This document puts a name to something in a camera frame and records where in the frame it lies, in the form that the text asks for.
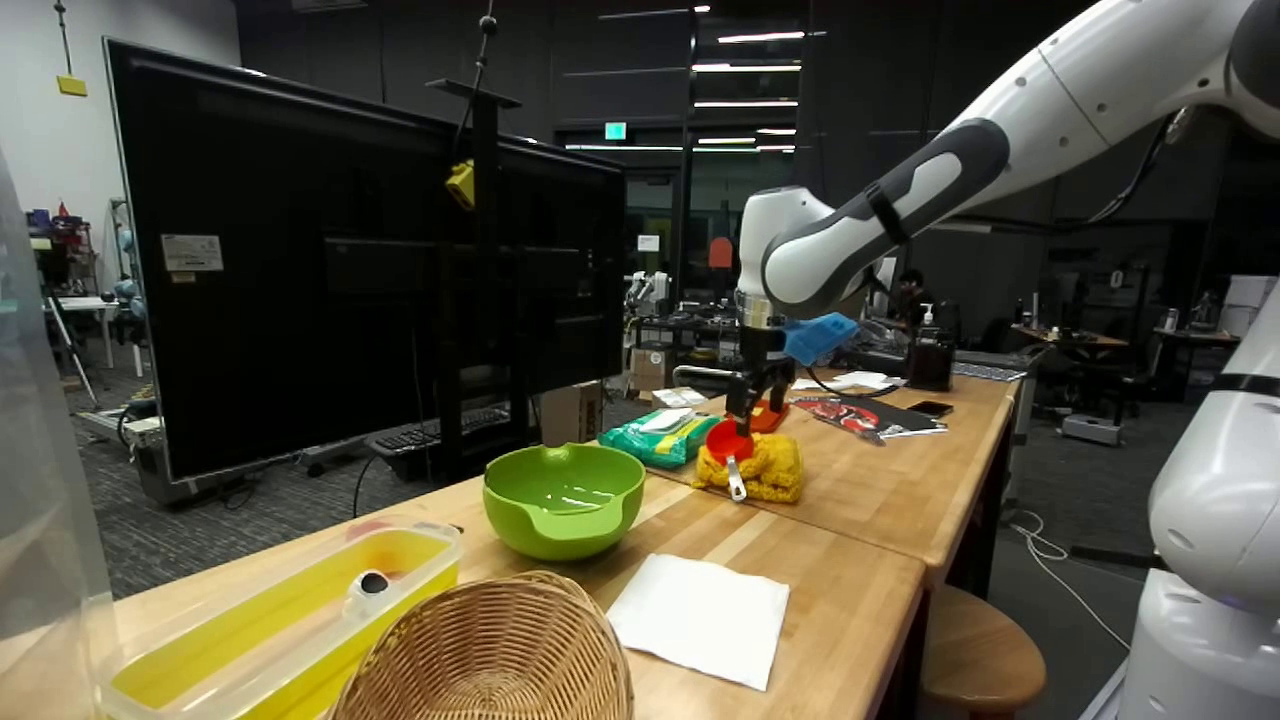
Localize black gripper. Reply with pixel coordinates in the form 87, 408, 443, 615
727, 314, 798, 427

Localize orange pot with white handle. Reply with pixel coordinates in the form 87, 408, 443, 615
699, 416, 766, 509

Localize red and yellow toys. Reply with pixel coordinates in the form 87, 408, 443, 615
686, 427, 809, 509

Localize white paper sheets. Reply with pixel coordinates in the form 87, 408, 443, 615
793, 366, 906, 401

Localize red printed magazine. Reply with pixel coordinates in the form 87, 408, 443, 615
797, 391, 951, 448

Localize green wipes packet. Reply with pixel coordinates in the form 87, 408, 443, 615
597, 404, 724, 470

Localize small cardboard box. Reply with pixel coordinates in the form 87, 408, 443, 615
535, 378, 609, 448

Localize green plastic bowl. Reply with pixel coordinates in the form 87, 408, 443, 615
478, 441, 653, 565

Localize white paper napkin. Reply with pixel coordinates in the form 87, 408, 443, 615
605, 553, 793, 695

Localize round wooden stool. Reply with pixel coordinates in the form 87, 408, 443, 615
915, 585, 1053, 720

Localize yellow triangle tag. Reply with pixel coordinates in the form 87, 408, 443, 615
443, 154, 478, 214

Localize woven wicker basket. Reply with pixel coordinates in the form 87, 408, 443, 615
327, 567, 636, 720

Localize large black monitor screen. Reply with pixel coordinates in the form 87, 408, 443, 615
108, 36, 631, 489

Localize yellow clear plastic container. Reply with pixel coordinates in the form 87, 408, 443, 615
101, 520, 466, 720

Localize clear plastic bin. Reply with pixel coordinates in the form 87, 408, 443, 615
0, 154, 121, 720

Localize black camera box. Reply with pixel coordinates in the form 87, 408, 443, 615
905, 303, 960, 397

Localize white floor cable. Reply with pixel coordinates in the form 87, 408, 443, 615
1000, 509, 1137, 655

